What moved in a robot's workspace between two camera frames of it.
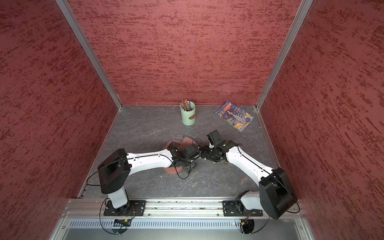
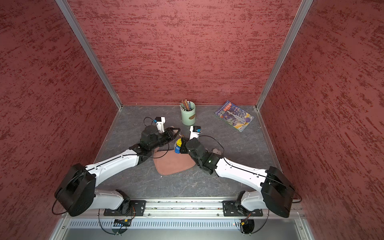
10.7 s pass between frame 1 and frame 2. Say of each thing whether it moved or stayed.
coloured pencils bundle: stayed
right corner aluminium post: stayed
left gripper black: moved
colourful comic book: stayed
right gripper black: moved
